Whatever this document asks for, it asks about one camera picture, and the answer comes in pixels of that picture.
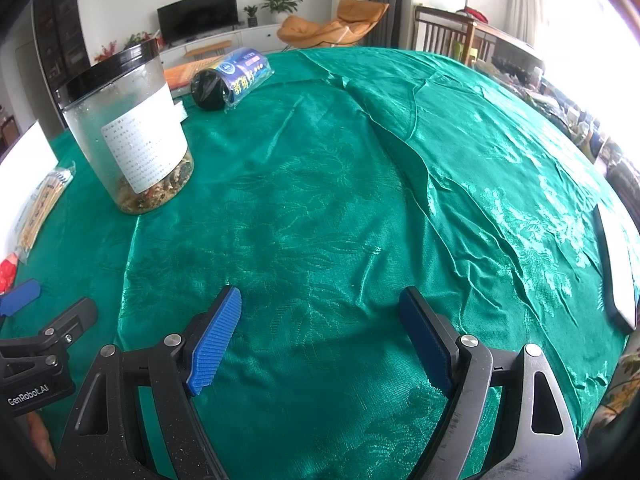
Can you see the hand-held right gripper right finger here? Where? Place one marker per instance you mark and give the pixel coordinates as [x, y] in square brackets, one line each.
[430, 342]

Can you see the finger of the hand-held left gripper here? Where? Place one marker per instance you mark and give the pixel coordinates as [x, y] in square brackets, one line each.
[75, 317]
[20, 296]

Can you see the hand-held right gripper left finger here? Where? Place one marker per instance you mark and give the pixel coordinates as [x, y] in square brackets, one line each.
[215, 340]

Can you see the white cardboard box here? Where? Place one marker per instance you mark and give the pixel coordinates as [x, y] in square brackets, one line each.
[25, 170]

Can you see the person's left hand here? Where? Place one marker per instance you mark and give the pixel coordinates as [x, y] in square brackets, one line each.
[41, 440]

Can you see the red plastic packet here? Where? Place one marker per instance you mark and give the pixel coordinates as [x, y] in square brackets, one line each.
[6, 275]

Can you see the clear packet of wooden chopsticks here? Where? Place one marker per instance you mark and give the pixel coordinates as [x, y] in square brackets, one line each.
[42, 200]

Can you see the green satin tablecloth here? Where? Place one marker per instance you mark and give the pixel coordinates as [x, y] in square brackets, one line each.
[325, 200]

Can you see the floral patterned fabric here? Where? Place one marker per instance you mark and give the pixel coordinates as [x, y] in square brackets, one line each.
[615, 400]

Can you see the clear jar with black lid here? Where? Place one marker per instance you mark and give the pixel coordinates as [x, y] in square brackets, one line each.
[125, 125]

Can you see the white smartphone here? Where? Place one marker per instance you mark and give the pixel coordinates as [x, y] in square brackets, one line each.
[617, 270]

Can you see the red flowers in vase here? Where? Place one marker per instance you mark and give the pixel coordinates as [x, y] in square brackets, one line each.
[106, 52]

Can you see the black bag roll blue wrapper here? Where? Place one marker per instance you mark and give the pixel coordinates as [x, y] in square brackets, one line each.
[240, 75]

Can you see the orange book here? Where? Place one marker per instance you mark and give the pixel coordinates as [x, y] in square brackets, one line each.
[185, 74]

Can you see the pile of household clutter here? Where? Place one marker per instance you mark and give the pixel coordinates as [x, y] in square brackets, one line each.
[575, 115]

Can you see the black glass display cabinet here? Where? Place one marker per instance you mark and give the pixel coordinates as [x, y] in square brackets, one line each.
[60, 25]

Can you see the leafy plant beside red flowers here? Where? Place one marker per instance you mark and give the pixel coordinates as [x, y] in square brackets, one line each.
[135, 40]

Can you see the small wooden bench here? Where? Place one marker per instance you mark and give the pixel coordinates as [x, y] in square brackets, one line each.
[207, 49]

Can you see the white television cabinet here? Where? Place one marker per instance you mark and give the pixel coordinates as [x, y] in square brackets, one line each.
[255, 37]

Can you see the dark wooden railing bench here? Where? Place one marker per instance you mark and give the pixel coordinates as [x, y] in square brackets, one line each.
[440, 30]

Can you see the orange rocking chair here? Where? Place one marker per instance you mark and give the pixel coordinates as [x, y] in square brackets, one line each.
[310, 27]

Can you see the black flat television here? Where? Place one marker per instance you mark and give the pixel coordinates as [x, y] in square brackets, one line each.
[197, 12]

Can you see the small green potted plant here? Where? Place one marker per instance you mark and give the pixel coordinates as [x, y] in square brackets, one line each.
[251, 12]

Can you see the red clothing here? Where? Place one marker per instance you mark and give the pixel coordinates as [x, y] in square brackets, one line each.
[472, 13]

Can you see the large green potted plant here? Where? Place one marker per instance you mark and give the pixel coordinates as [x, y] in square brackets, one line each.
[280, 4]

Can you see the grey curtain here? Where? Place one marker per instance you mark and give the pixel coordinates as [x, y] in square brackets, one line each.
[385, 0]

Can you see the white sheer curtain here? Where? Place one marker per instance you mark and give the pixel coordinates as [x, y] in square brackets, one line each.
[525, 0]

